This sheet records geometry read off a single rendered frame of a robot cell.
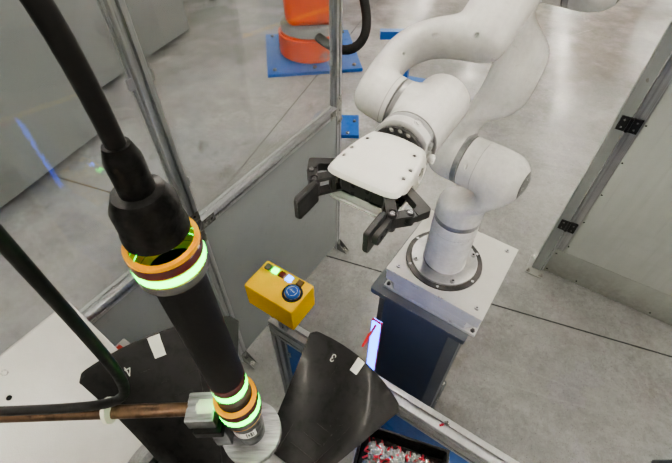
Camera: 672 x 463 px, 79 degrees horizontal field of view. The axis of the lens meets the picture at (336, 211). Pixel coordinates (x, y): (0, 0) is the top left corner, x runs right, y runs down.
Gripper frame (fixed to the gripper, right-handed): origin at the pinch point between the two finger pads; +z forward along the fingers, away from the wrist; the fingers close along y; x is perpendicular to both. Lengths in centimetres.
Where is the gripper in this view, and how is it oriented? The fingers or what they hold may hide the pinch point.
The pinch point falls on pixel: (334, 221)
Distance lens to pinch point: 46.1
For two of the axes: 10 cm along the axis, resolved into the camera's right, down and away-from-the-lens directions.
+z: -5.5, 6.0, -5.8
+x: 0.0, -6.9, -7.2
